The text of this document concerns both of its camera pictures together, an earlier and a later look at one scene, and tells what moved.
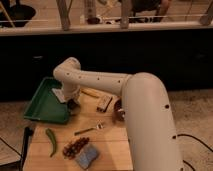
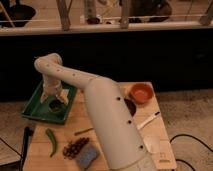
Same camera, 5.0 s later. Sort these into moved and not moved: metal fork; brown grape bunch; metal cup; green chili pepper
Moved: metal cup
Not moved: metal fork; green chili pepper; brown grape bunch
